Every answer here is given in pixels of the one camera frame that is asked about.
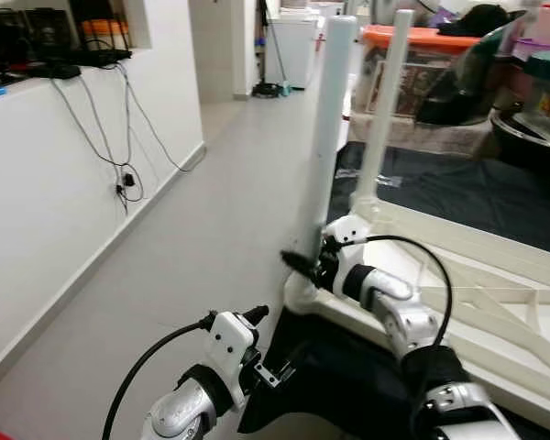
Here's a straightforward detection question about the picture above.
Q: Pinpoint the white ribbed plastic table top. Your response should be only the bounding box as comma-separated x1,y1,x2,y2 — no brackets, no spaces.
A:
284,194,550,436

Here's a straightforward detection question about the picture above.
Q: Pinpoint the crumpled clear plastic film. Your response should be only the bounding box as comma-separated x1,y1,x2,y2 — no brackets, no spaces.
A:
348,170,413,189

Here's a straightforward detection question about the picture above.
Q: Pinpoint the black tablecloth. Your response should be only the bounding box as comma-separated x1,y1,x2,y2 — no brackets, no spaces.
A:
236,142,550,440

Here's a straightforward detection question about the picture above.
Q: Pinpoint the beige cloth covered bench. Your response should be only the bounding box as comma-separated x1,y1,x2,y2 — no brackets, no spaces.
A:
348,110,496,157

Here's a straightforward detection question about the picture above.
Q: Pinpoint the box with red print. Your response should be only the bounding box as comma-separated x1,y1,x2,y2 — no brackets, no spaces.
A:
367,50,450,116

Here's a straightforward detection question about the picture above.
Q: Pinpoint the black bag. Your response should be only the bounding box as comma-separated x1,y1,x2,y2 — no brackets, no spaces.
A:
417,5,533,125

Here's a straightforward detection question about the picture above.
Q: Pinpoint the container with orange lid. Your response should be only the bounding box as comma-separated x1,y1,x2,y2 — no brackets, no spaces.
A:
359,25,482,116

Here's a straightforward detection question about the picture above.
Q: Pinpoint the clear plastic storage box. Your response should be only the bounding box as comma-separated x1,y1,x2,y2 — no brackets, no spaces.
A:
518,78,550,138

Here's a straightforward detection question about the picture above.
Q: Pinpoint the black router on ledge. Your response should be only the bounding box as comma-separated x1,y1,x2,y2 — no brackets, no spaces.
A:
23,46,134,82

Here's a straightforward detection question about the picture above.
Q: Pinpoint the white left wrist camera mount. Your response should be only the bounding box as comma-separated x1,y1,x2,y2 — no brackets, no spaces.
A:
206,312,259,404

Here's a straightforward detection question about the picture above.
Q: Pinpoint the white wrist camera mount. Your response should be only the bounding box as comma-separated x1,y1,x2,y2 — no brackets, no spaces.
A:
323,215,369,294
206,312,259,404

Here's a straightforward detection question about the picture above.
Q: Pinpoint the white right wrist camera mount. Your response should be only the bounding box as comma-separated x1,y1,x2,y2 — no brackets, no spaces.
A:
323,215,369,294

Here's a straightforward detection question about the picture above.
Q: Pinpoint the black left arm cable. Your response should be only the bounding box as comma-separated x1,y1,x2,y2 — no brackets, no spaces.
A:
101,314,216,440

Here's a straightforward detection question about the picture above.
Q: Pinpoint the thin hanging cable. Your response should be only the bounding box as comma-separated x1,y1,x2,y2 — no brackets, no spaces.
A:
50,78,138,212
115,64,146,203

